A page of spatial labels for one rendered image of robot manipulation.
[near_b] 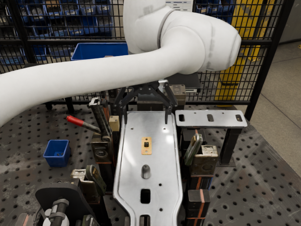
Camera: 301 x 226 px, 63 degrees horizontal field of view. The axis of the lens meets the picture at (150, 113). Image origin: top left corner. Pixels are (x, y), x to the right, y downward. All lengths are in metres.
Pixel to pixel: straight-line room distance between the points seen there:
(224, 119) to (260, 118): 1.67
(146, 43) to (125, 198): 0.47
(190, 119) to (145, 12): 0.57
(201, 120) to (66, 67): 0.72
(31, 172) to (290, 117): 2.40
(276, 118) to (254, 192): 1.64
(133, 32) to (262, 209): 0.92
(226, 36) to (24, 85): 0.37
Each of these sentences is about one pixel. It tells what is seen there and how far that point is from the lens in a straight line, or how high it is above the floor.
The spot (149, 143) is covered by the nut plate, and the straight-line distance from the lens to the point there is 0.93.
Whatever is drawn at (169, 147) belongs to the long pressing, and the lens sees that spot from 0.93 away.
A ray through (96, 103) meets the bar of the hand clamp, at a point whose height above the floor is 1.21.
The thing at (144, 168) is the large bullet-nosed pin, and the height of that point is 1.05.
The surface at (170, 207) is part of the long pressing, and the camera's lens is 0.80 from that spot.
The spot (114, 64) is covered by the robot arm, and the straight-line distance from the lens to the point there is 0.43.
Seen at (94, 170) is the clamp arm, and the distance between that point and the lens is 0.76.
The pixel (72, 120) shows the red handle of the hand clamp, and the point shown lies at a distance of 0.86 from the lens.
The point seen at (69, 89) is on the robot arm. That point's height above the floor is 1.47.
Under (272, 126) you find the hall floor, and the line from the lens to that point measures 2.69.
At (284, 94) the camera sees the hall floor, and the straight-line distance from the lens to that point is 3.18.
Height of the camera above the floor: 1.71
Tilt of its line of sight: 42 degrees down
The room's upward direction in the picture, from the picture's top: straight up
